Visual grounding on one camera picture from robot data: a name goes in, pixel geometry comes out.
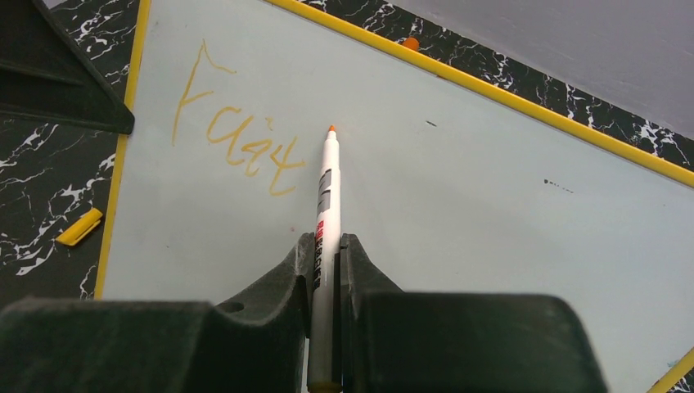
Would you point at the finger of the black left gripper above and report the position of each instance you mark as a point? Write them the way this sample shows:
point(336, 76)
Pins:
point(46, 76)

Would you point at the yellow marker cap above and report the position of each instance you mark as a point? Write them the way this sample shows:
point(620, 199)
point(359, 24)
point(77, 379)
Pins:
point(77, 231)

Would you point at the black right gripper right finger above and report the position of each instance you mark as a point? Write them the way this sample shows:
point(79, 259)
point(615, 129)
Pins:
point(403, 341)

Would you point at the yellow framed whiteboard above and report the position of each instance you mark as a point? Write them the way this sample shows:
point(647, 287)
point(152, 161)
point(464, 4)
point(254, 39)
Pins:
point(451, 184)

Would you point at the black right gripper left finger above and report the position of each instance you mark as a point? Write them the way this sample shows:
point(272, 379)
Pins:
point(251, 342)

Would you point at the orange handled screwdriver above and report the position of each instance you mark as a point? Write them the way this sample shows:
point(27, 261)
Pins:
point(411, 43)

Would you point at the white orange marker pen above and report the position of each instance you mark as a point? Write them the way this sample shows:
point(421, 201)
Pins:
point(323, 371)

